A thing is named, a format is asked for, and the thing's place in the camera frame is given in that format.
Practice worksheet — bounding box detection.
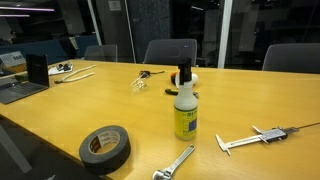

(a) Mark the grey laptop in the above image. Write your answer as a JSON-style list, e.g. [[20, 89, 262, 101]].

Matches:
[[0, 82, 49, 104]]

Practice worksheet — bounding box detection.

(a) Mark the white yellow spray bottle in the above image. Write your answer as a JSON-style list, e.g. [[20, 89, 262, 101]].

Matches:
[[174, 58, 198, 140]]

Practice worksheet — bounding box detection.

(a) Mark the black duct tape roll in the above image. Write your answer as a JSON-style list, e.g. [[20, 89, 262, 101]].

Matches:
[[79, 125, 131, 175]]

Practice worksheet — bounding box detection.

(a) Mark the silver adjustable wrench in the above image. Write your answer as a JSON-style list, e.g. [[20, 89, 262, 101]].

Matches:
[[152, 144, 195, 180]]

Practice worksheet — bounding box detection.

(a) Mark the white paper cup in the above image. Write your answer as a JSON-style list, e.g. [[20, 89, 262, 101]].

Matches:
[[174, 73, 199, 88]]

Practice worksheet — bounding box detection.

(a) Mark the white pillar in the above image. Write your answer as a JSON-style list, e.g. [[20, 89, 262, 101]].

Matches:
[[218, 0, 233, 69]]

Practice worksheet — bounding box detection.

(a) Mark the white sign card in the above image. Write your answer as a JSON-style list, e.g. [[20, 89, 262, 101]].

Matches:
[[0, 51, 25, 67]]

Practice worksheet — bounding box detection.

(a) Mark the grey office chair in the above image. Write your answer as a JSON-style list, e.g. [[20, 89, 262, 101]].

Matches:
[[143, 39, 197, 66], [84, 45, 118, 62], [262, 43, 320, 74]]

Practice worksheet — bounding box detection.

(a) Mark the digital caliper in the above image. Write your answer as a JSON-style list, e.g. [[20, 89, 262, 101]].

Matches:
[[215, 127, 299, 155]]

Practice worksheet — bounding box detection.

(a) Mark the orange tape measure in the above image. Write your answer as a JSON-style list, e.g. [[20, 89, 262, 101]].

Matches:
[[170, 72, 177, 85]]

